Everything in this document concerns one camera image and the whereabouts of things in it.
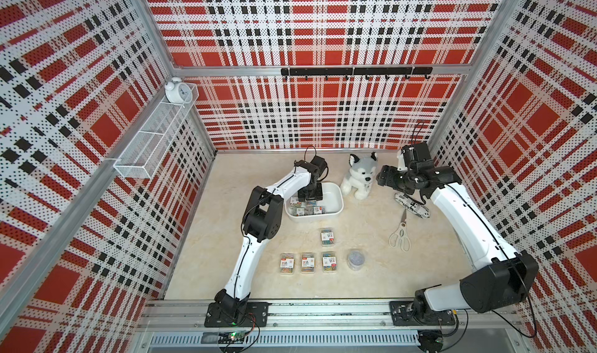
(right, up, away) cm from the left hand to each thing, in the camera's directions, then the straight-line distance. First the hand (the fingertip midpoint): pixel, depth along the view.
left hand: (316, 197), depth 101 cm
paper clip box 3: (+4, -14, -12) cm, 19 cm away
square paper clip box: (+4, -22, -18) cm, 29 cm away
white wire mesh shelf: (-70, +19, -9) cm, 73 cm away
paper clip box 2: (-11, -22, -18) cm, 31 cm away
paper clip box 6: (-7, -5, -5) cm, 10 cm away
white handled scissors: (+34, -14, -10) cm, 38 cm away
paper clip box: (-3, -22, -18) cm, 28 cm away
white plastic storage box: (+7, -1, +1) cm, 8 cm away
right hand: (+25, +9, -21) cm, 34 cm away
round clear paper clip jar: (+14, -21, -17) cm, 30 cm away
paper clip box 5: (0, -5, -5) cm, 7 cm away
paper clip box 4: (-9, -2, -2) cm, 10 cm away
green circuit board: (-25, -39, -31) cm, 56 cm away
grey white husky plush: (+17, +10, -10) cm, 22 cm away
